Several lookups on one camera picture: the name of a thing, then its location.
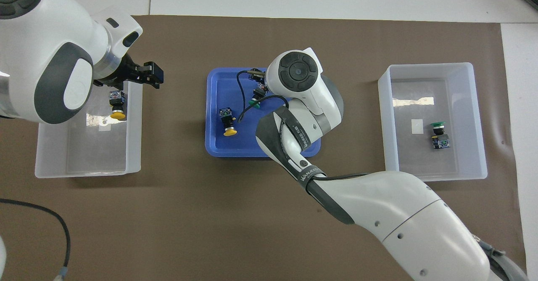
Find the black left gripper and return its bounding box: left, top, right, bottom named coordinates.
left=93, top=55, right=165, bottom=90

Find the black loose table cable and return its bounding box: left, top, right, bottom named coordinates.
left=0, top=198, right=71, bottom=280

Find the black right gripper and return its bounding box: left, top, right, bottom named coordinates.
left=248, top=68, right=269, bottom=101

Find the grey cable conduit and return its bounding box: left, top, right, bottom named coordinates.
left=473, top=234, right=529, bottom=281

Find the clear plastic box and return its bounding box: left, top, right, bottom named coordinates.
left=34, top=79, right=142, bottom=179
left=377, top=62, right=488, bottom=182

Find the green push button switch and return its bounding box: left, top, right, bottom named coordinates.
left=248, top=88, right=265, bottom=106
left=430, top=121, right=451, bottom=150

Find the brown paper mat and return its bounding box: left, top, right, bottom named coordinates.
left=0, top=15, right=528, bottom=281

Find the yellow push button switch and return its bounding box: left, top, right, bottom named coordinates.
left=108, top=90, right=127, bottom=122
left=219, top=107, right=238, bottom=137

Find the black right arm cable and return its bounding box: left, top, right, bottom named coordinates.
left=235, top=71, right=379, bottom=181

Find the blue plastic tray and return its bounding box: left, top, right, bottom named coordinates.
left=205, top=67, right=322, bottom=158

